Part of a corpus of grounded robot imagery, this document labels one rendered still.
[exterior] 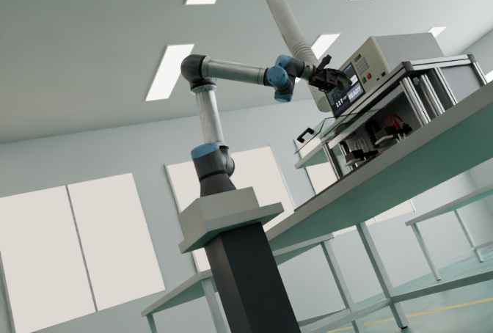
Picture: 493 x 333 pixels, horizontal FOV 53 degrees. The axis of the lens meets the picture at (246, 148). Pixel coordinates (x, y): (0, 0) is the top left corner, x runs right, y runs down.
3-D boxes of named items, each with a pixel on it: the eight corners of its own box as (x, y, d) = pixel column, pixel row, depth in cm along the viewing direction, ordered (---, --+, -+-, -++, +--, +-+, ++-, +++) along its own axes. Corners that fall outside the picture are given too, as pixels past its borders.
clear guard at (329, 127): (319, 132, 210) (314, 119, 212) (294, 155, 230) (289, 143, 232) (375, 121, 226) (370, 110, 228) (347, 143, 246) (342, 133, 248)
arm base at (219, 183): (206, 198, 182) (199, 173, 185) (196, 208, 195) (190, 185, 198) (243, 189, 188) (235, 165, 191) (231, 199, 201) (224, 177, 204)
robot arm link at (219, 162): (193, 179, 190) (183, 147, 193) (205, 183, 203) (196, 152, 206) (221, 168, 188) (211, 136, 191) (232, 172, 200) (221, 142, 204)
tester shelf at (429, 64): (406, 71, 196) (401, 61, 198) (321, 143, 253) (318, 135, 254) (477, 61, 217) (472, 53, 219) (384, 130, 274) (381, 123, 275)
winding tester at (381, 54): (389, 75, 208) (370, 35, 214) (335, 122, 244) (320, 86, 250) (451, 67, 227) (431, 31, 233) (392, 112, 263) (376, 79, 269)
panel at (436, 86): (464, 133, 195) (431, 69, 204) (367, 190, 250) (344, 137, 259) (466, 133, 196) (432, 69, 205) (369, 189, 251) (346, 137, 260)
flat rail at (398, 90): (406, 87, 197) (403, 81, 198) (327, 150, 248) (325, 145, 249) (408, 87, 198) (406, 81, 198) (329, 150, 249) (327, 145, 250)
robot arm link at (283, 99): (269, 94, 201) (274, 69, 202) (275, 102, 211) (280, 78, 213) (287, 97, 199) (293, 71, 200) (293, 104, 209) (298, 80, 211)
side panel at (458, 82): (470, 136, 195) (434, 67, 204) (464, 139, 197) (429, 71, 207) (513, 126, 208) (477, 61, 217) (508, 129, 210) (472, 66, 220)
